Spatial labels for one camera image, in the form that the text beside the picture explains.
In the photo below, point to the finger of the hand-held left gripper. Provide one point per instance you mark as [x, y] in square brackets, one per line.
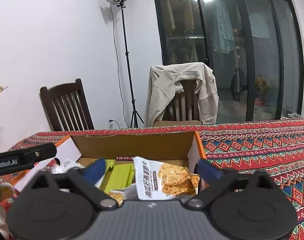
[42, 151]

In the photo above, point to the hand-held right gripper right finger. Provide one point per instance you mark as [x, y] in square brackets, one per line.
[209, 170]

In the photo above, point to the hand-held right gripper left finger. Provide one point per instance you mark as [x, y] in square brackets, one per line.
[95, 171]

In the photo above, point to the green snack packet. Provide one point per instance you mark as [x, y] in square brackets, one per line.
[122, 177]
[108, 172]

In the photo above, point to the silver snack packet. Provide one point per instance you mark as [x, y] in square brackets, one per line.
[129, 192]
[67, 166]

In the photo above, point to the white cookie packet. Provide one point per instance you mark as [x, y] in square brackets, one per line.
[117, 198]
[152, 180]

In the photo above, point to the orange cardboard box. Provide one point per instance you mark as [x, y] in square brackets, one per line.
[142, 145]

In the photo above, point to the person's left hand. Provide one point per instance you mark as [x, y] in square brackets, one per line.
[6, 190]

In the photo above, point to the patterned red tablecloth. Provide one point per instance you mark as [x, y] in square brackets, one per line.
[254, 150]

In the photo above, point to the dark wooden slatted chair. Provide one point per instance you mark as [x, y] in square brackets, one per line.
[62, 87]

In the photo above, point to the wooden chair with tan seat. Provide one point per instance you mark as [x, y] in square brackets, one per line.
[187, 97]

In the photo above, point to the beige jacket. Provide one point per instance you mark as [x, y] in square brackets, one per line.
[162, 87]

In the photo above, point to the black framed glass sliding door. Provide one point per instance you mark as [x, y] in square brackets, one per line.
[264, 55]

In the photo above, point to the hanging light blue shirt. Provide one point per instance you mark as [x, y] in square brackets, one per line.
[223, 30]

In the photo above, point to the white wall socket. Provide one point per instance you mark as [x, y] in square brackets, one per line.
[111, 123]

